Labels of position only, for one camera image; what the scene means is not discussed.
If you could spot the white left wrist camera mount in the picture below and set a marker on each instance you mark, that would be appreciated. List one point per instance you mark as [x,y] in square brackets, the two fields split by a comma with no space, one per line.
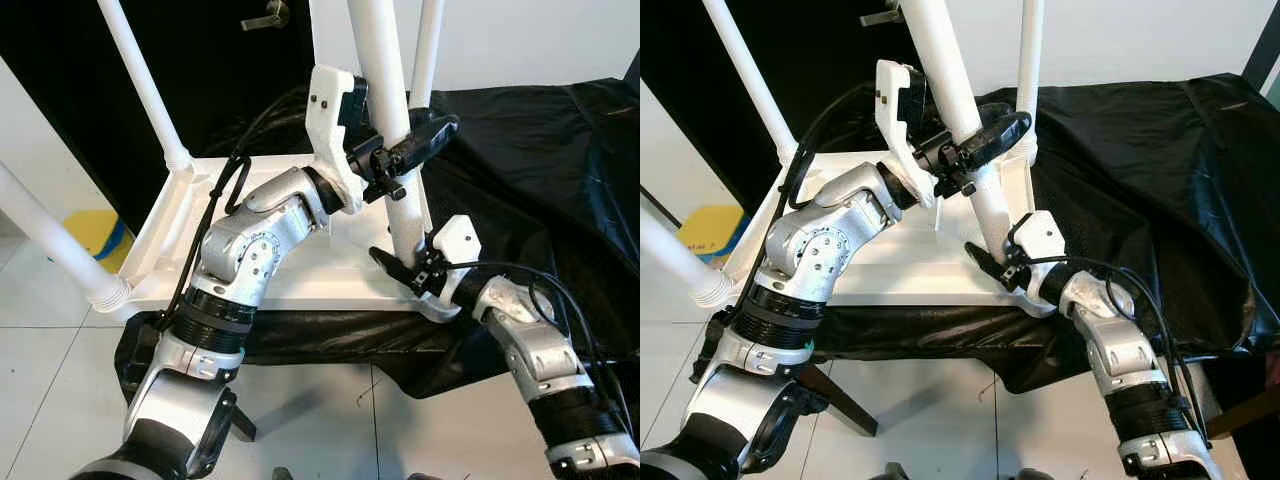
[895,120]
[330,130]

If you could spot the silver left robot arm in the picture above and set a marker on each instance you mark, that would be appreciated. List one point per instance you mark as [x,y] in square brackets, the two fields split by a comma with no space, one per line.
[810,250]
[240,250]

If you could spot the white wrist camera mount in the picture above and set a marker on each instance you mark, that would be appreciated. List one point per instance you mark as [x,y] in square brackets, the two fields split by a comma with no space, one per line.
[330,130]
[455,240]
[1040,235]
[895,120]

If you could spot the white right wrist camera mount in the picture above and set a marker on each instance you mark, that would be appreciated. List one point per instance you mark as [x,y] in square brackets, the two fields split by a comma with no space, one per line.
[1040,235]
[455,240]

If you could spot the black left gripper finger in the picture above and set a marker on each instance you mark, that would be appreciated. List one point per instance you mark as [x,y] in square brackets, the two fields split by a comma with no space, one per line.
[430,140]
[1000,138]

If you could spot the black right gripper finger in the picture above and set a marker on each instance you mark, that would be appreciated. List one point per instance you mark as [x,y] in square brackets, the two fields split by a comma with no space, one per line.
[393,268]
[988,264]

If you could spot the black plastic table cover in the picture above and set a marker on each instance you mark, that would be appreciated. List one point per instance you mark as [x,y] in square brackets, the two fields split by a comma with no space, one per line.
[540,180]
[1150,170]

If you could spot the white plastic table top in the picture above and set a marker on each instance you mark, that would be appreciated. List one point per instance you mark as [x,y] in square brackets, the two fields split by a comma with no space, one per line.
[920,270]
[330,270]

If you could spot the brown wooden table leg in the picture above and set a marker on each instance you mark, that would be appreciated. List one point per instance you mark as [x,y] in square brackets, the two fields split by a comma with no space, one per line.
[243,420]
[845,400]
[1240,415]

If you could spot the white plastic table leg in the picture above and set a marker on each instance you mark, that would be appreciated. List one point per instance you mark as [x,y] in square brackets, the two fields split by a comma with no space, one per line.
[1030,50]
[380,60]
[428,50]
[745,70]
[945,60]
[140,80]
[680,255]
[50,235]

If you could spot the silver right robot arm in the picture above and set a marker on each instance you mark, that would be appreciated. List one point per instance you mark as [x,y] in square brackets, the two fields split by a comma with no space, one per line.
[540,350]
[1110,350]

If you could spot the black door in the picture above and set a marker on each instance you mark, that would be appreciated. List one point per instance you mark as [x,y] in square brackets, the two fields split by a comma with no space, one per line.
[830,80]
[220,80]

